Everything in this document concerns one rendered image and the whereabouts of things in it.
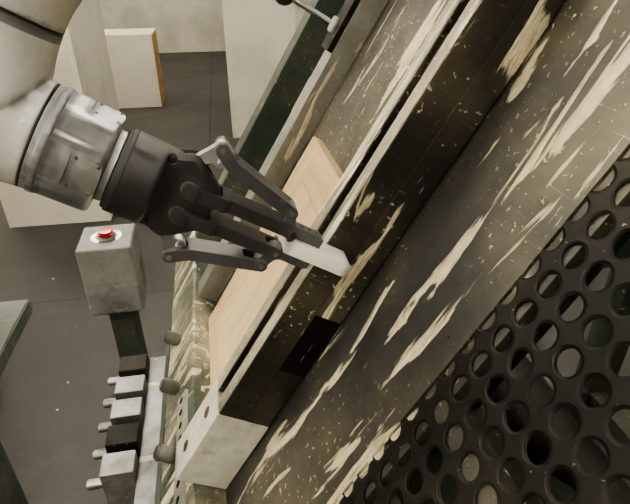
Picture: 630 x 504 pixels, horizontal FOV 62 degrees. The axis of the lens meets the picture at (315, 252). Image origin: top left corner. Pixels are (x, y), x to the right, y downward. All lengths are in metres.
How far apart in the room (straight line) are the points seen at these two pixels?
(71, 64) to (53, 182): 2.83
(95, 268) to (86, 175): 0.85
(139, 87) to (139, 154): 5.56
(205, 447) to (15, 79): 0.47
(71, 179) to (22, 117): 0.05
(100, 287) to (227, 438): 0.69
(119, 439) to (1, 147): 0.69
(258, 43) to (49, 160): 4.28
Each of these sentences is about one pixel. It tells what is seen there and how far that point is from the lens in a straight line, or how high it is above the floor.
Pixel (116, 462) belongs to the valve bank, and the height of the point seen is 0.77.
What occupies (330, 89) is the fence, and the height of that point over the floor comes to 1.30.
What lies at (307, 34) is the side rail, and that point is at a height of 1.35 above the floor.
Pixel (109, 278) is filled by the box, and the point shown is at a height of 0.85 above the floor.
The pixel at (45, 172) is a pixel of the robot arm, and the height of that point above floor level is 1.37.
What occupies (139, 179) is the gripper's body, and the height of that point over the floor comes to 1.35.
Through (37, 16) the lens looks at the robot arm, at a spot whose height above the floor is 1.47.
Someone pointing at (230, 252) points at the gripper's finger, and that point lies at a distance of 0.51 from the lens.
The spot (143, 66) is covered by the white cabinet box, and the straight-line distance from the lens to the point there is 5.95.
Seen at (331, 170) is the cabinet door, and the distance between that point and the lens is 0.75.
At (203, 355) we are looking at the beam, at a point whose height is 0.90.
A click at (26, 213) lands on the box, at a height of 0.09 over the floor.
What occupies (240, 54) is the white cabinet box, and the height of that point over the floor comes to 0.71.
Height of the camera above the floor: 1.52
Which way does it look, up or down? 31 degrees down
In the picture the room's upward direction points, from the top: straight up
